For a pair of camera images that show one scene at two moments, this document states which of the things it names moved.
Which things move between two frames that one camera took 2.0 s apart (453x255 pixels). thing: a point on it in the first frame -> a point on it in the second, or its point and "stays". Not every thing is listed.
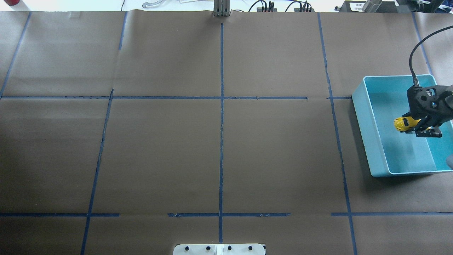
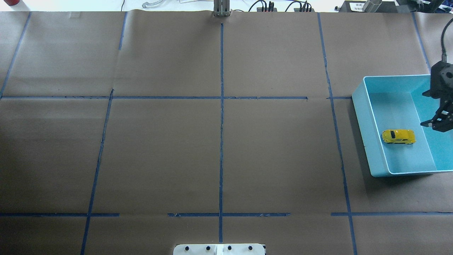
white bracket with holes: [219, 249] stays
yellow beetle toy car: [401, 123] -> [399, 136]
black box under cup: [356, 6] stays
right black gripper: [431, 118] -> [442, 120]
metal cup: [371, 6] stays
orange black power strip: [259, 9] stays
